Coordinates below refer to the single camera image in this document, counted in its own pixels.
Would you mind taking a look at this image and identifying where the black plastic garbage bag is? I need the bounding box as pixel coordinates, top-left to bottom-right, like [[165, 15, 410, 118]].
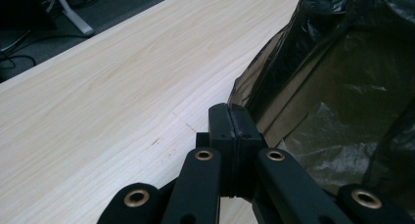
[[227, 0, 415, 218]]

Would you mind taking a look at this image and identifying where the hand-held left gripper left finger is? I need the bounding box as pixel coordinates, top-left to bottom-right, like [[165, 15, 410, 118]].
[[195, 102, 237, 199]]

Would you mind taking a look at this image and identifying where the white metal stand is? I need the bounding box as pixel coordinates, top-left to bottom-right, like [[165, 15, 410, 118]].
[[51, 0, 188, 37]]

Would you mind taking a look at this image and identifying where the black floor cable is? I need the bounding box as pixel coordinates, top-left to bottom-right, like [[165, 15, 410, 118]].
[[0, 0, 109, 73]]

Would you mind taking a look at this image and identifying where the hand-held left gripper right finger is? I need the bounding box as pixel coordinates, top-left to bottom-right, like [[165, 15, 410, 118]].
[[229, 103, 268, 200]]

